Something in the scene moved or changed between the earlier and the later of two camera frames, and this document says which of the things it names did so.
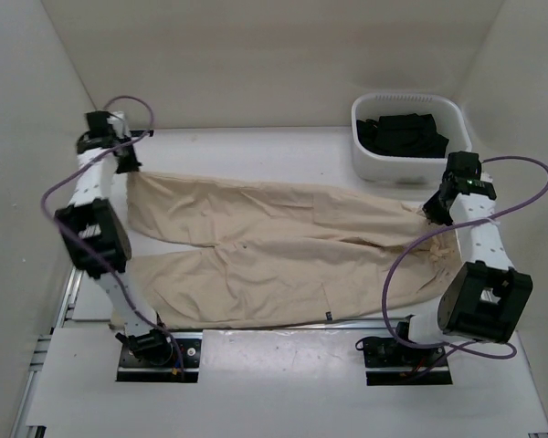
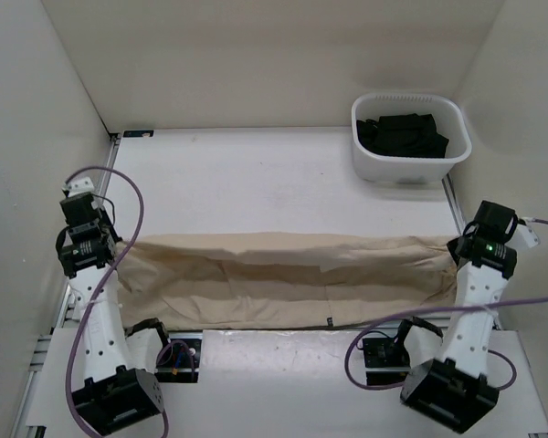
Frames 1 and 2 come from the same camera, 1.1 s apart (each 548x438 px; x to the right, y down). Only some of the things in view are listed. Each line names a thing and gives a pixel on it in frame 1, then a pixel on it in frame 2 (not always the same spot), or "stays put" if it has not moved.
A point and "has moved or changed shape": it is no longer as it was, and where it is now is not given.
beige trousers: x=283 y=254 has moved or changed shape
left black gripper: x=132 y=165 to x=106 y=220
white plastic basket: x=381 y=168 stays put
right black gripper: x=432 y=212 to x=450 y=246
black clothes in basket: x=404 y=135 stays put
